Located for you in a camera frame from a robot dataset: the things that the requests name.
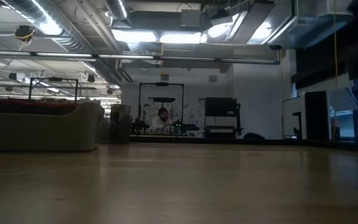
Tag round silver air duct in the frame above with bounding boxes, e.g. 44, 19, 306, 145
104, 0, 131, 21

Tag rectangular silver air duct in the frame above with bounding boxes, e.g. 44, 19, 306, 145
267, 0, 356, 50

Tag angled silver ceiling panel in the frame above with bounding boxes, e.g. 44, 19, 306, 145
202, 0, 276, 45

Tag red spice packet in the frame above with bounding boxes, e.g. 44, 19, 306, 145
0, 98, 40, 115

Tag ceiling light panel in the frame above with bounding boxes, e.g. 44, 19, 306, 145
112, 29, 157, 44
159, 32, 203, 44

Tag black equipment cart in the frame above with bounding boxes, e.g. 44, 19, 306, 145
204, 96, 243, 139

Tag corrugated silver air duct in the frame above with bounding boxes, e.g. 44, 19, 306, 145
0, 0, 96, 54

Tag tall black frame rig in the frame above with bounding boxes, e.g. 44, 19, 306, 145
138, 82, 185, 136

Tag black post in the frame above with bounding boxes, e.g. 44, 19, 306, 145
292, 111, 303, 140

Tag black ceiling device yellow cable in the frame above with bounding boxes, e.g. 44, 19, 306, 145
14, 24, 36, 48

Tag long grey ceiling pipe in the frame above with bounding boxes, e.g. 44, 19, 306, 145
0, 49, 281, 65

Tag white and black cabinet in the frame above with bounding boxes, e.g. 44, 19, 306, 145
281, 90, 358, 141

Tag hanging yellow cable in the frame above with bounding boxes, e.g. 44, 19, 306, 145
332, 0, 339, 141

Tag grey ceiling box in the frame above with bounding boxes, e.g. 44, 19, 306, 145
180, 9, 202, 29

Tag person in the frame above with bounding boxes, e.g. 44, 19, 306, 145
152, 107, 176, 130

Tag white plastic bin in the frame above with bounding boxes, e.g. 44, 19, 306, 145
0, 101, 106, 152

